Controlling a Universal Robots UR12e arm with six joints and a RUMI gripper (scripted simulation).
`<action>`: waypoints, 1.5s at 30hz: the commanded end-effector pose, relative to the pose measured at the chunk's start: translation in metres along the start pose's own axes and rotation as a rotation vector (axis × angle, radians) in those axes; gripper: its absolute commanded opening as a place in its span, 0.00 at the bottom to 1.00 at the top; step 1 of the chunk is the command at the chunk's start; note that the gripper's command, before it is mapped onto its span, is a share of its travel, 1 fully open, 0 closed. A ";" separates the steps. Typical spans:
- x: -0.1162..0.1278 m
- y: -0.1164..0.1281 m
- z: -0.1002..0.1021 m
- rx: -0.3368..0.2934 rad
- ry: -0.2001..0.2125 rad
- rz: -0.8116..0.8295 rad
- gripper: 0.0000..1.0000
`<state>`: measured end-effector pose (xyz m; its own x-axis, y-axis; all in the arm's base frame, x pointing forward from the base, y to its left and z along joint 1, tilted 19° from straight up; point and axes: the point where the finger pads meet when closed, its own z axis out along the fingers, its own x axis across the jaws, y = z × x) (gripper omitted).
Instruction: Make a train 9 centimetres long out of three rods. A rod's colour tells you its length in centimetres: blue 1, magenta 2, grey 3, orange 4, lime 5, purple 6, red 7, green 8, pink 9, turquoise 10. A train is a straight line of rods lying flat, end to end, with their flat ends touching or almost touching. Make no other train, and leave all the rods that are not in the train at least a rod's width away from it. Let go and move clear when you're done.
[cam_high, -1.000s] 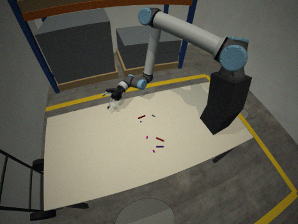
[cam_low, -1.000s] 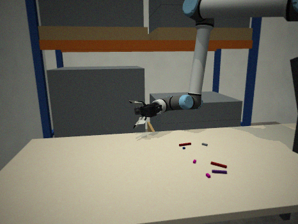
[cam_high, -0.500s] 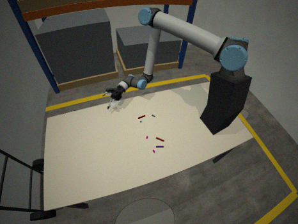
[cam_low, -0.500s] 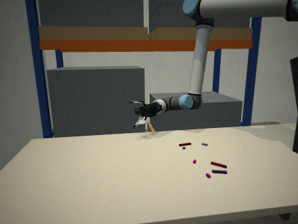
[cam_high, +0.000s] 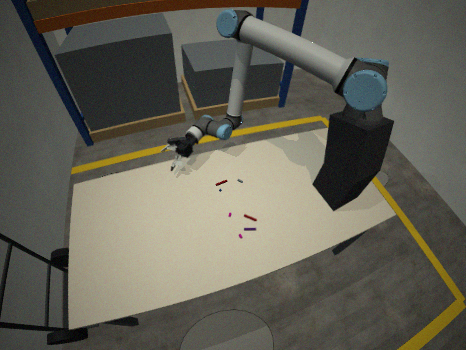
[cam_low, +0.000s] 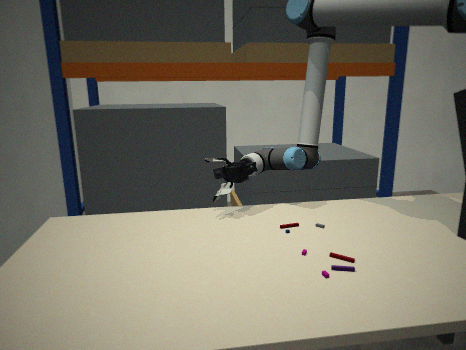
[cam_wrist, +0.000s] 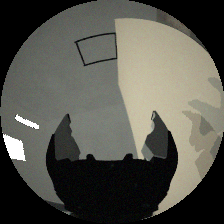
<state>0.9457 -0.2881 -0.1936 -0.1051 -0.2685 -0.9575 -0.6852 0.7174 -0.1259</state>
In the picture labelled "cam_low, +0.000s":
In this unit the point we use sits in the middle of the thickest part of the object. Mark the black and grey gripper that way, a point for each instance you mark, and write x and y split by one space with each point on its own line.
232 174

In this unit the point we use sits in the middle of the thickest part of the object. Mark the purple rod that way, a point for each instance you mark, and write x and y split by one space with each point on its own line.
343 268

